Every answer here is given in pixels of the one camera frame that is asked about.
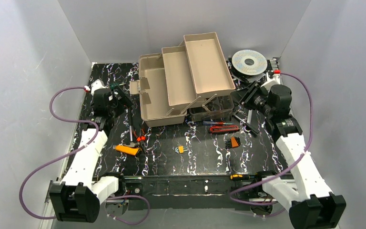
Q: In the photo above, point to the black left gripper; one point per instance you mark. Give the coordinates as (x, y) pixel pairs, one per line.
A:
(121, 97)

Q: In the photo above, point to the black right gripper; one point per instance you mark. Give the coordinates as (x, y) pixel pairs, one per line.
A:
(248, 97)

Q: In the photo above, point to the black handled silver tool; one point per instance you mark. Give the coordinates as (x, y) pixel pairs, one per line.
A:
(129, 111)

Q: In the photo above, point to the red handled pliers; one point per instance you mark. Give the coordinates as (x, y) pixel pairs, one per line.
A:
(141, 138)

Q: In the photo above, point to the translucent brown tool box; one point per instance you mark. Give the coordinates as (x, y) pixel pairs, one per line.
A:
(178, 78)

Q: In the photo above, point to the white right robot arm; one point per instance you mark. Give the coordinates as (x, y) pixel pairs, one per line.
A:
(299, 189)

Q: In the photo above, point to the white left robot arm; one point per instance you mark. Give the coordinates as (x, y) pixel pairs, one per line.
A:
(95, 131)

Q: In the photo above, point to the grey filament spool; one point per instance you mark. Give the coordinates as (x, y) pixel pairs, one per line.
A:
(248, 65)

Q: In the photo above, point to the red black utility knife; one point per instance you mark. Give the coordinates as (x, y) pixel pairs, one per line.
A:
(223, 129)

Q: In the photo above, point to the blue red screwdriver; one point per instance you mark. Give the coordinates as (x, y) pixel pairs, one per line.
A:
(212, 123)

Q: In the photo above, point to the black orange hex key set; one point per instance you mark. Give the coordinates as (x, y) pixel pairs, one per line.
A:
(232, 142)

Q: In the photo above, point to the black marbled mat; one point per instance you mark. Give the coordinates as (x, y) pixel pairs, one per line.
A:
(190, 149)

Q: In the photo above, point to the yellow small hex key set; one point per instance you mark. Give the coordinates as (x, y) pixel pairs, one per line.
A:
(181, 149)

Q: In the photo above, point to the orange black screwdriver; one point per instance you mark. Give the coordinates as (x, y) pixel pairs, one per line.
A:
(237, 177)

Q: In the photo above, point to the green handled screwdriver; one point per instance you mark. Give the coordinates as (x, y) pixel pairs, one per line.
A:
(114, 86)

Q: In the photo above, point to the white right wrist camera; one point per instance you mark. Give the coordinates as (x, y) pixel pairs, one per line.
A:
(271, 81)

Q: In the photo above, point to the orange handled hammer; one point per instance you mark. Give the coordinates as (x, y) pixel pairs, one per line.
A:
(133, 151)

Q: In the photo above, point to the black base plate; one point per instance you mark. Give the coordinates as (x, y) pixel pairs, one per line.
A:
(187, 192)

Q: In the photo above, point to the aluminium frame rail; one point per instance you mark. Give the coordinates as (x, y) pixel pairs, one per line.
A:
(81, 203)

